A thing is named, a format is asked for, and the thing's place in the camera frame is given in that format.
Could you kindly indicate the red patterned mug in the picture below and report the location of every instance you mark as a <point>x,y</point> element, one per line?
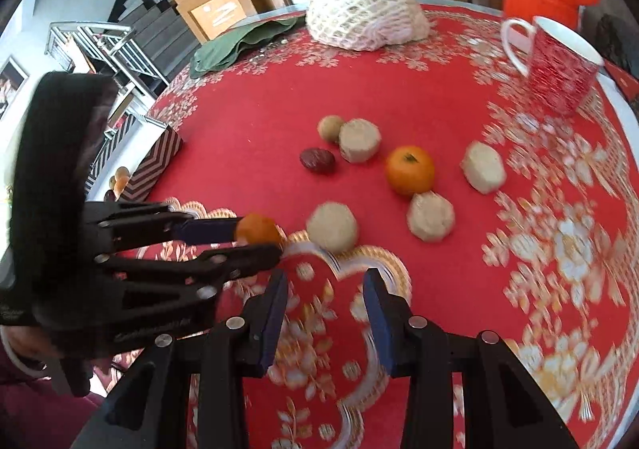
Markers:
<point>559,70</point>

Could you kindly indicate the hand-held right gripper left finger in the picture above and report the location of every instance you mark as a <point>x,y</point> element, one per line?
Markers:
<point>272,319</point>

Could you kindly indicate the brown longan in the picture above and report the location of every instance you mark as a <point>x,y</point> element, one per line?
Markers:
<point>330,128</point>
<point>122,174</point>

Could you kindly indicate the orange mandarin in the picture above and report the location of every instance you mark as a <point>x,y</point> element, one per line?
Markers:
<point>409,169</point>

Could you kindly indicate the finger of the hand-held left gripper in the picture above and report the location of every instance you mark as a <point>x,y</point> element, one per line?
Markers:
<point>209,231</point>
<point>249,257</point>

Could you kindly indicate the red date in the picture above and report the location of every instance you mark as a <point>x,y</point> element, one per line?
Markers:
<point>317,160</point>

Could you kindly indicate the green cloth napkin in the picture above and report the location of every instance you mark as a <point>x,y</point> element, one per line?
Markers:
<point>239,45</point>

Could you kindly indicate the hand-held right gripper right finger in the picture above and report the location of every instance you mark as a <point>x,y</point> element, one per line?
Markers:
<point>379,324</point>

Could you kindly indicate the red floral tablecloth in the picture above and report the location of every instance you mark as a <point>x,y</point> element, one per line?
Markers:
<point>249,129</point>

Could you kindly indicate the dark staircase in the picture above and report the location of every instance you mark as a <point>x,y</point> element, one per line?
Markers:
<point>150,15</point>

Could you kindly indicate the metal stair railing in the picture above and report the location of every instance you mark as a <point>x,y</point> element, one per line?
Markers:
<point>100,45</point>

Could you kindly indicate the white knitted hat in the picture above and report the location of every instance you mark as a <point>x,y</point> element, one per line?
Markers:
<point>364,5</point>

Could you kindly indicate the small orange kumquat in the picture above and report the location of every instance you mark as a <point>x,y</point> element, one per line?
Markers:
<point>257,229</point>
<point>116,189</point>

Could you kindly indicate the person's left hand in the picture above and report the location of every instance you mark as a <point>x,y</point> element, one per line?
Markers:
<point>25,346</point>

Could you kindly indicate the person's left forearm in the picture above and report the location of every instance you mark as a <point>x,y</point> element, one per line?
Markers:
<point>35,414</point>

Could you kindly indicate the round beige cake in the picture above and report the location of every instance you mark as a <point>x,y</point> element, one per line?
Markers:
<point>430,217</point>
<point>332,227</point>
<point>483,167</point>
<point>359,139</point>

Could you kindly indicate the striped box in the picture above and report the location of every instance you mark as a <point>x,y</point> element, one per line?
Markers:
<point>150,164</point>

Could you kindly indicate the picture frame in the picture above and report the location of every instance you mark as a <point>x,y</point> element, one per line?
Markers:
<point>10,85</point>

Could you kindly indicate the black bag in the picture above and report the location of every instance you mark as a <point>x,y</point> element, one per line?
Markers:
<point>614,42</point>

